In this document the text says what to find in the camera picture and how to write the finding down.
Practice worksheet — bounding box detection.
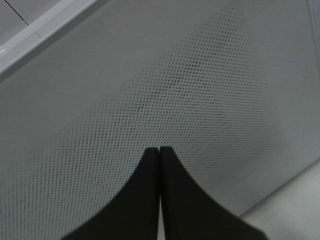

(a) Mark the white microwave oven body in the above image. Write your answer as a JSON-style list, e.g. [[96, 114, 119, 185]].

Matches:
[[0, 0, 107, 81]]

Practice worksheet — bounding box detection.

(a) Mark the white microwave door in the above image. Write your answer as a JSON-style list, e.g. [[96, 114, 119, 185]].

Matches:
[[0, 0, 320, 240]]

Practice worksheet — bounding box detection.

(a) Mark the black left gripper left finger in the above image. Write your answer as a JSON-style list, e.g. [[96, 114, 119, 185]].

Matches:
[[64, 147, 160, 240]]

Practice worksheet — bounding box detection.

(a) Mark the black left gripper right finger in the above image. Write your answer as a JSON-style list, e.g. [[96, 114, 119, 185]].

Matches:
[[159, 146, 267, 240]]

